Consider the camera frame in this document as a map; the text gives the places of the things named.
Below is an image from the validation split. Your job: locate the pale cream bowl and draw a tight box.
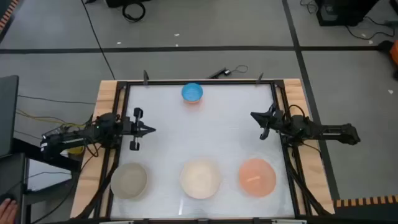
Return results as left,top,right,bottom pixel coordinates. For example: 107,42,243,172
180,159,223,200

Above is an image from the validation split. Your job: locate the person's hand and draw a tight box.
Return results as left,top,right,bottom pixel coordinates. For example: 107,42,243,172
0,198,19,224

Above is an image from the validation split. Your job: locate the long black floor cable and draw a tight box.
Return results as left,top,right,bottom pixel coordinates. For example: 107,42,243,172
80,0,116,80

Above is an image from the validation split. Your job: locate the black power adapter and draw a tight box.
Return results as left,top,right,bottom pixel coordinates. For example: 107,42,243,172
208,67,232,79

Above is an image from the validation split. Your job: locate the black cable bundle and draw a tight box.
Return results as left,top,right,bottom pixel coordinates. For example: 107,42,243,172
285,144,332,216
76,146,118,219

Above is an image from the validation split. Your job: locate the yellow tape roll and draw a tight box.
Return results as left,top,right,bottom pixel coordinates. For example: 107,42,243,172
67,146,85,156

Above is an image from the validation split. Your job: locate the small blue bowl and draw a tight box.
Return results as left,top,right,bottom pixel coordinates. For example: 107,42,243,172
181,82,204,104

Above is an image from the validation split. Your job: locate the orange black striped tape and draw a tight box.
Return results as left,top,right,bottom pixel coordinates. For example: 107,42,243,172
333,195,398,208
0,0,20,31

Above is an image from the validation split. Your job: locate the dark monitor screen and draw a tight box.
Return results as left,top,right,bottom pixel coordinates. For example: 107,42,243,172
0,74,20,158

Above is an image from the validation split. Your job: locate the yellow wire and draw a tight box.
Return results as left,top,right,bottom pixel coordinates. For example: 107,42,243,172
15,108,86,128

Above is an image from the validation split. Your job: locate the orange object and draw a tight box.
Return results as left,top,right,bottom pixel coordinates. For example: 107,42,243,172
390,40,398,65

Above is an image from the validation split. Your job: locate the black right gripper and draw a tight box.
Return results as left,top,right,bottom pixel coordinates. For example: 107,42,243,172
250,102,285,141

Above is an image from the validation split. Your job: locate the thin black adapter cable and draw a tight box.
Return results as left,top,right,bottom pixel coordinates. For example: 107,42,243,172
229,64,249,75

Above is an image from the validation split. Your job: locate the black metal table frame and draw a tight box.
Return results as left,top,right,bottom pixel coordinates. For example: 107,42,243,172
93,79,313,220

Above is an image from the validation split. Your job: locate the beige grey bowl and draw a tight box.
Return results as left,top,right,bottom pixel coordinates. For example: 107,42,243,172
110,162,149,200

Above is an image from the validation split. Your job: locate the black equipment case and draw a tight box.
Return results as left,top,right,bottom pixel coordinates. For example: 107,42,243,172
315,0,379,27

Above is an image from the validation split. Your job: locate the coiled black cable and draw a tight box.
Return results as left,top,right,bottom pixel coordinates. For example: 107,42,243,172
121,1,147,23

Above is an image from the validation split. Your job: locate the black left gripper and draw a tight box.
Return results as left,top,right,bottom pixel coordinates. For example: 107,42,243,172
119,107,157,152

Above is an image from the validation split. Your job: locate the orange pink bowl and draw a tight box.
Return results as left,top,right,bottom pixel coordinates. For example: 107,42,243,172
238,157,278,198

